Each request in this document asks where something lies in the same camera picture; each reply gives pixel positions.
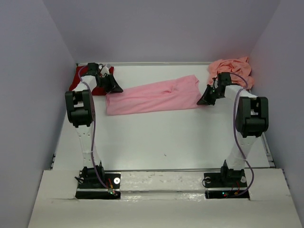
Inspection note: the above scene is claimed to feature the salmon crumpled t-shirt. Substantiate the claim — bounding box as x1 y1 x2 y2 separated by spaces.
207 57 254 90

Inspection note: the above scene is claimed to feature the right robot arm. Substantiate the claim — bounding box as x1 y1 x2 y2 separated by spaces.
197 72 269 188

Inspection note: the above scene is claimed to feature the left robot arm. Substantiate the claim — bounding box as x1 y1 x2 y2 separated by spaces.
65 63 124 191

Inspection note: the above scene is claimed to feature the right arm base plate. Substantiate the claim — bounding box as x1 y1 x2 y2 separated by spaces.
202 170 250 200

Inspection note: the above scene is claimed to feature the pink t-shirt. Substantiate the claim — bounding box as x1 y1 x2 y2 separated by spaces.
106 75 201 115

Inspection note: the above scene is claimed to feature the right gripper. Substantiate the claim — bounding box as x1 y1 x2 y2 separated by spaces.
196 84 223 106

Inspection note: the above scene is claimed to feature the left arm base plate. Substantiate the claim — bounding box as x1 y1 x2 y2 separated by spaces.
75 172 121 200

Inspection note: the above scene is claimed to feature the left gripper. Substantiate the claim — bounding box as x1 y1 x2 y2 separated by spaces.
96 73 123 94

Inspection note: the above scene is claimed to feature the red folded t-shirt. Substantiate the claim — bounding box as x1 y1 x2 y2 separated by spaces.
69 65 114 96

